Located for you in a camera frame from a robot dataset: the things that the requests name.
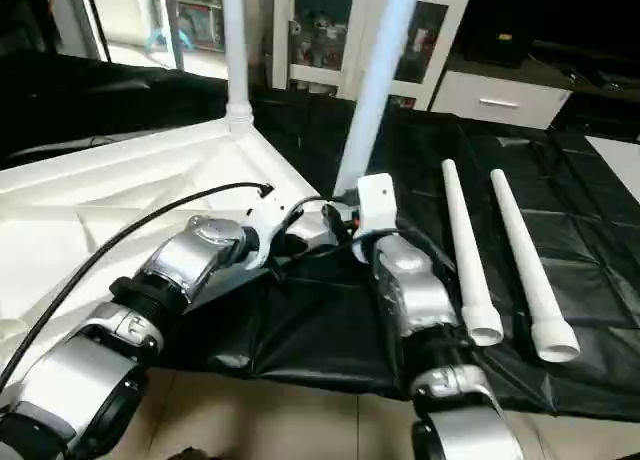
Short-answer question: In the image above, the white plastic table leg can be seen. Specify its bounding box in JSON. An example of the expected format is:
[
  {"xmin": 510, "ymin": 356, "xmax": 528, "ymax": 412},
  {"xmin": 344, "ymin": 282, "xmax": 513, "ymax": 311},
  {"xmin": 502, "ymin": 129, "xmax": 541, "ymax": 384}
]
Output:
[
  {"xmin": 332, "ymin": 0, "xmax": 422, "ymax": 197},
  {"xmin": 440, "ymin": 159, "xmax": 505, "ymax": 348},
  {"xmin": 488, "ymin": 168, "xmax": 582, "ymax": 365},
  {"xmin": 221, "ymin": 0, "xmax": 257, "ymax": 133}
]

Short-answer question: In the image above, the white plastic table top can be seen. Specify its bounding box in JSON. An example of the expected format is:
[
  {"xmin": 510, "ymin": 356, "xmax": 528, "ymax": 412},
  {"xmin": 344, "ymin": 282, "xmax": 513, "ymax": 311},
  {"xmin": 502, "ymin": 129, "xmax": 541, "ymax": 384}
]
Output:
[{"xmin": 0, "ymin": 114, "xmax": 343, "ymax": 381}]

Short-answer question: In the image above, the black work mat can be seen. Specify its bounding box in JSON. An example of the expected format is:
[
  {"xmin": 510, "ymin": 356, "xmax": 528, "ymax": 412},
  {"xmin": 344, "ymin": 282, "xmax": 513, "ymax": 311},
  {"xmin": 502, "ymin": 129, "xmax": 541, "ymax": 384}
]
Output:
[{"xmin": 0, "ymin": 52, "xmax": 640, "ymax": 421}]

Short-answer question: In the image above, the white glass-door cabinet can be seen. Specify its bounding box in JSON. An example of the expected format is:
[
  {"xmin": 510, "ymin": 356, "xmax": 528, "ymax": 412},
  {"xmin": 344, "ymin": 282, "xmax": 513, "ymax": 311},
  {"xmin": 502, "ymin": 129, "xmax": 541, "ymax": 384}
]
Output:
[{"xmin": 270, "ymin": 0, "xmax": 473, "ymax": 111}]

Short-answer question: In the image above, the white drawer unit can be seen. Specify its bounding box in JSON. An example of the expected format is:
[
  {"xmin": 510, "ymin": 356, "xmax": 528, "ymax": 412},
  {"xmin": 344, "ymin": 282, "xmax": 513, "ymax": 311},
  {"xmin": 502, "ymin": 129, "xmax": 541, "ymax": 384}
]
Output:
[{"xmin": 430, "ymin": 70, "xmax": 571, "ymax": 131}]

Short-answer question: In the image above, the blue grey floor appliance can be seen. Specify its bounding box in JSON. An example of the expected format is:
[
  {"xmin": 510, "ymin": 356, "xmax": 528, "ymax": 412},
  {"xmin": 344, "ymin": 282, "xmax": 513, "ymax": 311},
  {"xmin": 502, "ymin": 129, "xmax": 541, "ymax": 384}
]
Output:
[{"xmin": 150, "ymin": 0, "xmax": 226, "ymax": 53}]

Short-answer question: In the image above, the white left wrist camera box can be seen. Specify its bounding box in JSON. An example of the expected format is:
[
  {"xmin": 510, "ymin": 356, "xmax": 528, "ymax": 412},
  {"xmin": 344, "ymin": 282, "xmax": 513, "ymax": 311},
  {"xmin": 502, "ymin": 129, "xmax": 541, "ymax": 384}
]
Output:
[{"xmin": 238, "ymin": 195, "xmax": 293, "ymax": 273}]

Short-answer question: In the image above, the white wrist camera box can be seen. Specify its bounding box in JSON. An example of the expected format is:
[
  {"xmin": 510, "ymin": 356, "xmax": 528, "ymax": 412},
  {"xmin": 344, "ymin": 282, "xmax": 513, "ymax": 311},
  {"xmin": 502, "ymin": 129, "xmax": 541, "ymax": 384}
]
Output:
[
  {"xmin": 238, "ymin": 195, "xmax": 293, "ymax": 273},
  {"xmin": 354, "ymin": 173, "xmax": 400, "ymax": 237}
]

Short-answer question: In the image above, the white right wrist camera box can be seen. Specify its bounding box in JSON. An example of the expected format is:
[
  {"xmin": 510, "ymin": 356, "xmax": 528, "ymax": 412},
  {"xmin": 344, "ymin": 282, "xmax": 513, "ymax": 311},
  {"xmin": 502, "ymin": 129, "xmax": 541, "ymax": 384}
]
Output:
[{"xmin": 354, "ymin": 173, "xmax": 400, "ymax": 237}]

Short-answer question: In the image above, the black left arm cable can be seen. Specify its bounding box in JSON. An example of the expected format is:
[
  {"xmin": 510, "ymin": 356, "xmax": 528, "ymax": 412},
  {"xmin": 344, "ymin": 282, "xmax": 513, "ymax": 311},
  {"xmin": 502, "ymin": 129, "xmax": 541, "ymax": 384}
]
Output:
[{"xmin": 0, "ymin": 182, "xmax": 277, "ymax": 391}]

